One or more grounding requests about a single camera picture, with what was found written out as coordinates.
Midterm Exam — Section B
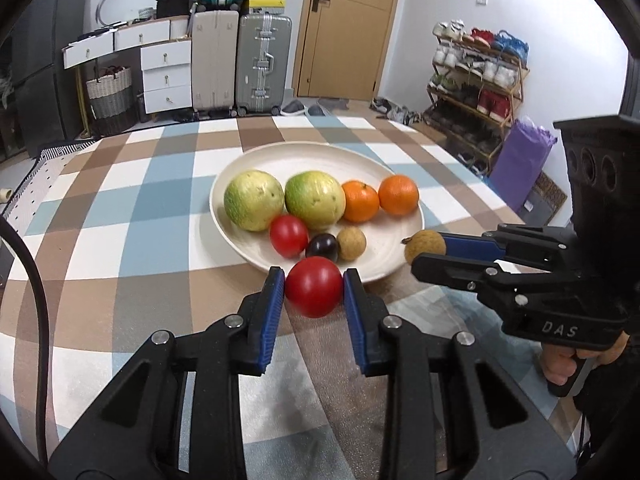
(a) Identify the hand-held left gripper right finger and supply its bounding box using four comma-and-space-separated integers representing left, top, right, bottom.
343, 268, 581, 480

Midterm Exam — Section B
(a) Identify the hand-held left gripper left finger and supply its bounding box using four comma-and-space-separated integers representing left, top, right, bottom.
47, 266, 287, 480

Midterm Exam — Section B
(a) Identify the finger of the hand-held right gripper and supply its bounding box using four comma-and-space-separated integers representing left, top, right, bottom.
410, 253, 506, 295
440, 224, 576, 263

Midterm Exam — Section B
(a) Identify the small brown pear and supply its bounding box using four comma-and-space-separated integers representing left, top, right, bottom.
403, 229, 447, 266

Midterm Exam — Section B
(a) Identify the red tomato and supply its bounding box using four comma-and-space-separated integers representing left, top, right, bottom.
284, 256, 345, 318
269, 214, 310, 258

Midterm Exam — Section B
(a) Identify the brown longan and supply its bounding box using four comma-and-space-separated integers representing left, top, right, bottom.
336, 226, 367, 261

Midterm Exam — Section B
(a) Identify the orange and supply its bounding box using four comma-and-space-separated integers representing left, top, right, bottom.
378, 174, 420, 216
341, 180, 381, 223

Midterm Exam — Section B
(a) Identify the green guava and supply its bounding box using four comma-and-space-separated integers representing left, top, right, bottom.
223, 170, 286, 232
284, 171, 347, 228

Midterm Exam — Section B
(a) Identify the cream round plate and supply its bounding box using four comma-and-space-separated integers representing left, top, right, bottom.
209, 142, 426, 283

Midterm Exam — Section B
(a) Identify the person's right forearm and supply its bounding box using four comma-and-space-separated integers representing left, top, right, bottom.
572, 355, 640, 466

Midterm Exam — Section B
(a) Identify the person's right hand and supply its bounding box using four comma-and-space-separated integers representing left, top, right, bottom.
541, 332, 631, 387

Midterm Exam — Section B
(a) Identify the dark purple plum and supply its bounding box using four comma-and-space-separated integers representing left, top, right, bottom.
305, 233, 340, 263

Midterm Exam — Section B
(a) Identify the brown doormat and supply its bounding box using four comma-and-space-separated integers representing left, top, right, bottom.
520, 172, 568, 226

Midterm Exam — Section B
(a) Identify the wooden shoe rack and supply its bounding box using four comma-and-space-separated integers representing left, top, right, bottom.
426, 20, 531, 176

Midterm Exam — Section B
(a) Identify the pile of sneakers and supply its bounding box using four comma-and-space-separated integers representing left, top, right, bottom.
370, 97, 426, 126

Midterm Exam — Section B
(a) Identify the wooden door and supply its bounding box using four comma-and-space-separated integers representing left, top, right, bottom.
291, 0, 406, 101

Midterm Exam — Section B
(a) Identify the silver suitcase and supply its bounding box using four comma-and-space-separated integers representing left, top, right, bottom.
235, 12, 293, 115

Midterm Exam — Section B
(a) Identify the beige suitcase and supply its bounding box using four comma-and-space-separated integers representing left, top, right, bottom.
191, 9, 240, 113

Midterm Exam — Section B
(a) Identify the white drawer desk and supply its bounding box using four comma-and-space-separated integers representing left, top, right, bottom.
62, 19, 193, 116

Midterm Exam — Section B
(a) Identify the woven basket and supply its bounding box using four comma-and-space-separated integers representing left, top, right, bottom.
86, 66, 137, 136

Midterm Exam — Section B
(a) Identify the white dotted cloth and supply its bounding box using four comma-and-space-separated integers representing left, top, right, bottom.
0, 141, 101, 226

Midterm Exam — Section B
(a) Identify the black refrigerator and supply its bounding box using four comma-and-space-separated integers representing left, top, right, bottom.
0, 0, 91, 158

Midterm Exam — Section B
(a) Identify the black cable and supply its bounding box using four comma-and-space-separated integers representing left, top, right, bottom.
0, 217, 51, 461

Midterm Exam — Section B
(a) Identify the metal loop frame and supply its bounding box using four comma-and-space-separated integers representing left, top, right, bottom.
97, 0, 168, 26

